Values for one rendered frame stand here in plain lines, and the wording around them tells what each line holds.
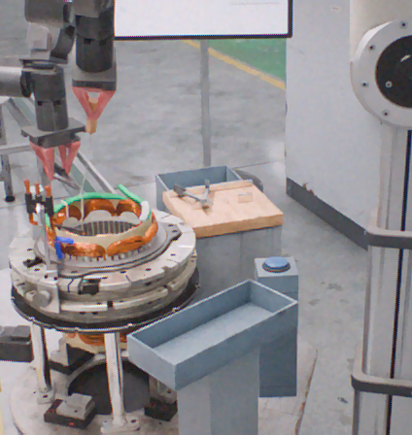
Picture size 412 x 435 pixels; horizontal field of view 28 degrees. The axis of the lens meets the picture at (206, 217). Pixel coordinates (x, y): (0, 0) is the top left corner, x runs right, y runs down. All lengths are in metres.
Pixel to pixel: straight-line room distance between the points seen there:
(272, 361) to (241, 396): 0.24
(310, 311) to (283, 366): 1.88
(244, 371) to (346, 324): 2.06
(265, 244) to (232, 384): 0.42
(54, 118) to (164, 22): 0.96
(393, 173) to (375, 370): 0.33
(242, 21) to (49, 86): 1.01
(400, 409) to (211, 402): 0.33
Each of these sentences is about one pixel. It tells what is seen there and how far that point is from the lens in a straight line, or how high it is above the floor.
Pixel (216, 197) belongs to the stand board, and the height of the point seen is 1.06.
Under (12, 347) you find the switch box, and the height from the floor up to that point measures 0.82.
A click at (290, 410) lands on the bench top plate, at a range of 1.51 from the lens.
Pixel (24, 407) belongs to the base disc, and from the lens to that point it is 1.53.
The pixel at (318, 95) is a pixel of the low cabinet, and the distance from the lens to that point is 4.05.
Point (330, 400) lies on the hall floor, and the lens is 2.87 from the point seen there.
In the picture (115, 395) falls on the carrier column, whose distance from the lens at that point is 1.40.
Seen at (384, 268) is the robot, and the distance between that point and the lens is 1.26.
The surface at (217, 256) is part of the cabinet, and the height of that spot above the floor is 0.99.
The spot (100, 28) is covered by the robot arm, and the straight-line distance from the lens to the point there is 1.21.
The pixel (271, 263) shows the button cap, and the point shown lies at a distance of 1.42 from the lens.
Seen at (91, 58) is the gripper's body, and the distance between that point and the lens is 1.23.
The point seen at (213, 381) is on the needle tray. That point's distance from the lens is 1.21.
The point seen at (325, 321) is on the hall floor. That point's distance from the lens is 3.31.
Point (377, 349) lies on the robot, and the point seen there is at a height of 0.97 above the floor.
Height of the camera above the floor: 1.68
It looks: 23 degrees down
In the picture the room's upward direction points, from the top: 2 degrees counter-clockwise
